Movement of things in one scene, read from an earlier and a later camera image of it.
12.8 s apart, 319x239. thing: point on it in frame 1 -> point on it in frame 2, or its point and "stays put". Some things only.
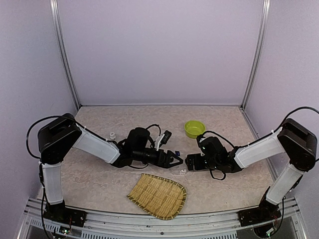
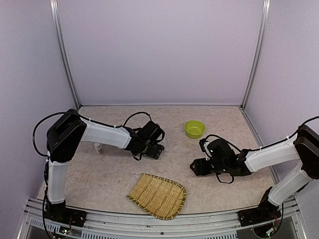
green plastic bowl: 193,128 stays put
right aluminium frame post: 257,57 stays put
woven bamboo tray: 160,197 stays put
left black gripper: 166,163 -> 156,152
